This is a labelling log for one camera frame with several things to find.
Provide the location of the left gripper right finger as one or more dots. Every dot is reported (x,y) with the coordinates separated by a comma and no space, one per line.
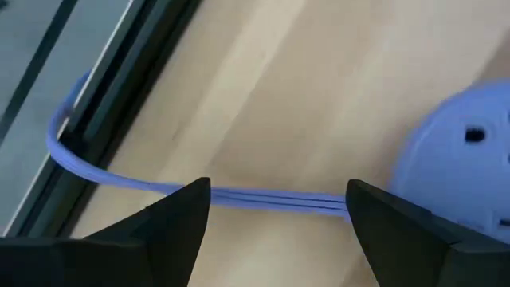
(406,255)

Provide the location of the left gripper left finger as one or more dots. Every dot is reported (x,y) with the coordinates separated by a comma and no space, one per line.
(159,247)

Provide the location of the purple round power hub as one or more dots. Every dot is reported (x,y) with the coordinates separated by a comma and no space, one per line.
(458,167)

